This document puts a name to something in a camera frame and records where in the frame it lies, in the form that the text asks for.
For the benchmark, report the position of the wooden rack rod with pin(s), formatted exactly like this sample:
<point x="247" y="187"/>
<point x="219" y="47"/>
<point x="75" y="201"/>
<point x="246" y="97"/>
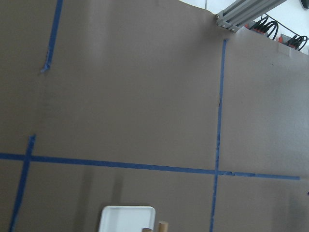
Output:
<point x="163" y="226"/>
<point x="146" y="230"/>

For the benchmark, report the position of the grey aluminium frame profile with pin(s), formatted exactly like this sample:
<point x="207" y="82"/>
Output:
<point x="241" y="12"/>

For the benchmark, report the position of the right wooden rack rod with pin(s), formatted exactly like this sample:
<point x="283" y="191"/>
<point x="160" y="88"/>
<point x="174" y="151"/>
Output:
<point x="163" y="226"/>

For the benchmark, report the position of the left wooden rack rod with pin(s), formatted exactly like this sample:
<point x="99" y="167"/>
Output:
<point x="146" y="230"/>

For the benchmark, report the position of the white rack base tray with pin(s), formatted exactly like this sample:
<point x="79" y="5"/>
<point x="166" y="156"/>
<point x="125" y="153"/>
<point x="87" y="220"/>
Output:
<point x="126" y="218"/>

